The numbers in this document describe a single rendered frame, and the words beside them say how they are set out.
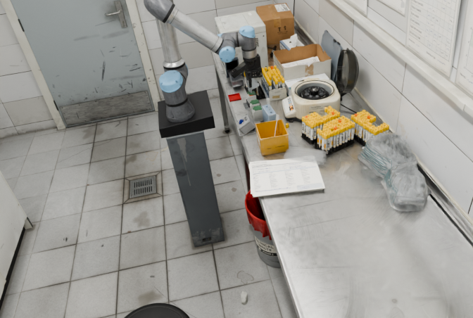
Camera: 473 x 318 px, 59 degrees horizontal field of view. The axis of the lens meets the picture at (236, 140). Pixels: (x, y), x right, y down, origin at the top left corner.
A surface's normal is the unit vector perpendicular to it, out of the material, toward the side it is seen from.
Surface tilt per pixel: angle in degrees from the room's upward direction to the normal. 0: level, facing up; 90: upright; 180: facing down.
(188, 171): 90
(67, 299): 0
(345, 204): 0
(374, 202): 0
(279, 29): 90
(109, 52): 90
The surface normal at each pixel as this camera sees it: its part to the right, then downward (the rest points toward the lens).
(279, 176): -0.10, -0.79
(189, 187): 0.18, 0.57
